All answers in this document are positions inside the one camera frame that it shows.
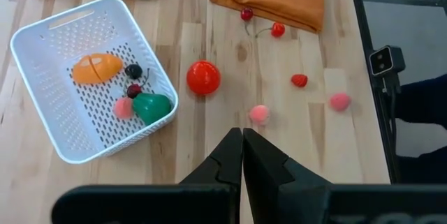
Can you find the bright red toy cherry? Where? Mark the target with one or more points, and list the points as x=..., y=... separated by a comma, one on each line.
x=278, y=29

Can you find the white perforated plastic basket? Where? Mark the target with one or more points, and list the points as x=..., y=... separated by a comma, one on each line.
x=42, y=88

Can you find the person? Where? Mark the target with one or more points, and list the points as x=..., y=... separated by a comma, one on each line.
x=422, y=102

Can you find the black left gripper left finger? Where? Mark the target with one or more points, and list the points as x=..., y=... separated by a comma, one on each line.
x=157, y=203

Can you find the orange toy fruit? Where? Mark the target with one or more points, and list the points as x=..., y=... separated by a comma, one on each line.
x=97, y=68

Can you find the dark red toy cherry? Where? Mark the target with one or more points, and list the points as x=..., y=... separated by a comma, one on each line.
x=247, y=14
x=134, y=90

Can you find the green toy pepper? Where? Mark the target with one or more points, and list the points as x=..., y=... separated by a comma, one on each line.
x=152, y=108

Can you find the black toy cherry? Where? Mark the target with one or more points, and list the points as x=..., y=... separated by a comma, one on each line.
x=133, y=71

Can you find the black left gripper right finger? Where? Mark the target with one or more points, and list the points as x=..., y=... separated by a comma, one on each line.
x=314, y=203

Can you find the black metal table frame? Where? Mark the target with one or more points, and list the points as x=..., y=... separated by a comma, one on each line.
x=363, y=25

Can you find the pink toy peach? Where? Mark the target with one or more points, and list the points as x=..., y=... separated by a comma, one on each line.
x=259, y=114
x=340, y=101
x=123, y=108

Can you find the red toy tomato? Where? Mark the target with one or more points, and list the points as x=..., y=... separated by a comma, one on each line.
x=203, y=77

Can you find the black table-level camera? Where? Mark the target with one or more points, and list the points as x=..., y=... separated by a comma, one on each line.
x=386, y=61

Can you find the red toy raspberry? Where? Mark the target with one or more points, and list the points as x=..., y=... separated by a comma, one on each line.
x=299, y=80

